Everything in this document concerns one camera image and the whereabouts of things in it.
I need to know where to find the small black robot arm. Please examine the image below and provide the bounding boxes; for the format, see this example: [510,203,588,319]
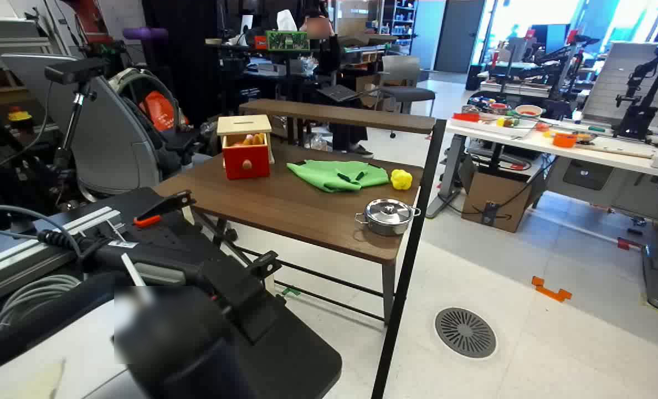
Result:
[612,50,658,140]

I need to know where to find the black slanted frame pole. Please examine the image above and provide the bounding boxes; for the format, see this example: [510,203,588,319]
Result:
[369,120,445,399]

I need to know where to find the round floor drain grate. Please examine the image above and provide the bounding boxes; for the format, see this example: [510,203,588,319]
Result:
[433,308,495,360]

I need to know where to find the orange tape floor marker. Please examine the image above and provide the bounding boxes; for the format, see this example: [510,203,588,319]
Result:
[531,276,571,305]

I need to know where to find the shiny steel pot lid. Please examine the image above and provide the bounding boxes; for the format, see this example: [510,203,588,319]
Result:
[363,199,417,226]

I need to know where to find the wooden box with red drawer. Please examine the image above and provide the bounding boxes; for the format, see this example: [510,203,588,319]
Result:
[217,115,273,179]

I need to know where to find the green cloth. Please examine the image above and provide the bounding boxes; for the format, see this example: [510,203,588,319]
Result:
[287,161,387,193]

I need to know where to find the steel pot with handles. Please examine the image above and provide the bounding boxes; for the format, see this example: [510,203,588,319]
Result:
[354,199,421,237]

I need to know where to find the cardboard box under table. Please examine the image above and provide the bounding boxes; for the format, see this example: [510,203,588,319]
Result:
[460,171,534,233]

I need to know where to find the white work table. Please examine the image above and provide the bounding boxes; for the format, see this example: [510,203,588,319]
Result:
[426,110,658,314]

